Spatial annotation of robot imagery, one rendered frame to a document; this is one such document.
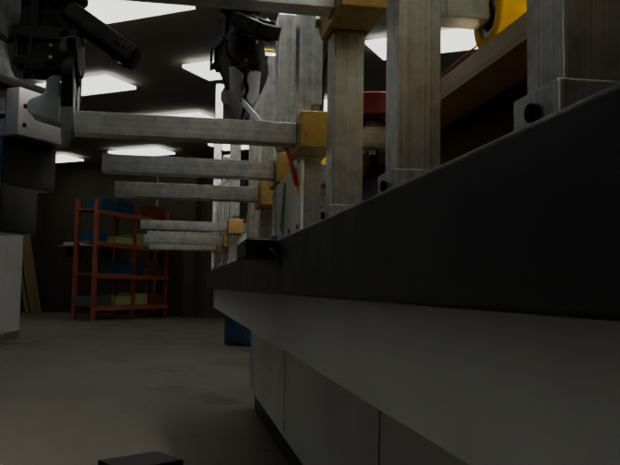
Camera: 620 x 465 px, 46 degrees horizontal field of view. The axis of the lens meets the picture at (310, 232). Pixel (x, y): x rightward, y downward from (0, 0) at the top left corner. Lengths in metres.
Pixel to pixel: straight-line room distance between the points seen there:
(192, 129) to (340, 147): 0.27
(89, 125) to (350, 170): 0.38
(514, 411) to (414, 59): 0.29
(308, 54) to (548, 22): 0.77
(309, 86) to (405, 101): 0.52
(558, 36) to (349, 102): 0.51
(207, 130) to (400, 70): 0.48
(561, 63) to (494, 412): 0.20
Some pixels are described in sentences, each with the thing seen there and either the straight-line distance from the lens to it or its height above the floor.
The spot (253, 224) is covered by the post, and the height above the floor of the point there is 0.78.
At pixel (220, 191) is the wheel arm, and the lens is 1.52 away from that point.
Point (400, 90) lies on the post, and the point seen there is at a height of 0.78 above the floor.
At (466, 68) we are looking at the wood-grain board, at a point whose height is 0.89.
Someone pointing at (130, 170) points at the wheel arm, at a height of 0.82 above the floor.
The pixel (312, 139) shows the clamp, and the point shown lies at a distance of 1.01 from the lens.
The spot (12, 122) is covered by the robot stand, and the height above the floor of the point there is 0.93.
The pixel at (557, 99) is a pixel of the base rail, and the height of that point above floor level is 0.71.
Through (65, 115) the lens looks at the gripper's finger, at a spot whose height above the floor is 0.85.
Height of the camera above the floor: 0.63
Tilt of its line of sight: 4 degrees up
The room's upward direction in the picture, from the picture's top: 1 degrees clockwise
